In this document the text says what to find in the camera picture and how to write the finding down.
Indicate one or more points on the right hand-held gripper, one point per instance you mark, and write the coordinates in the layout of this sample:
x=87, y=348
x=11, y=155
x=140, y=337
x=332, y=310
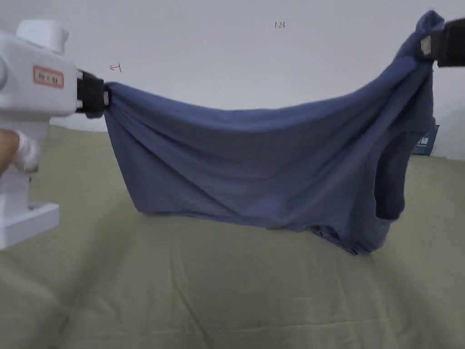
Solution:
x=454, y=41

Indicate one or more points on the person's left hand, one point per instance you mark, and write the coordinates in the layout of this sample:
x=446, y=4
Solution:
x=26, y=154

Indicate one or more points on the bed with olive green sheet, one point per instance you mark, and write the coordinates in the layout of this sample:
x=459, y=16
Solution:
x=218, y=298

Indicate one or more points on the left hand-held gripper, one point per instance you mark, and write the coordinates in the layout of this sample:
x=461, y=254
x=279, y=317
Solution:
x=29, y=98

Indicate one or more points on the dark blue packet white label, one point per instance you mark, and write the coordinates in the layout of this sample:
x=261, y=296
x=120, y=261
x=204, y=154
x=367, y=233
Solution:
x=425, y=143

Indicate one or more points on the dark blue shirt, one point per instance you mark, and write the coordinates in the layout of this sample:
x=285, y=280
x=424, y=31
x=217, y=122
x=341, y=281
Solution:
x=261, y=163

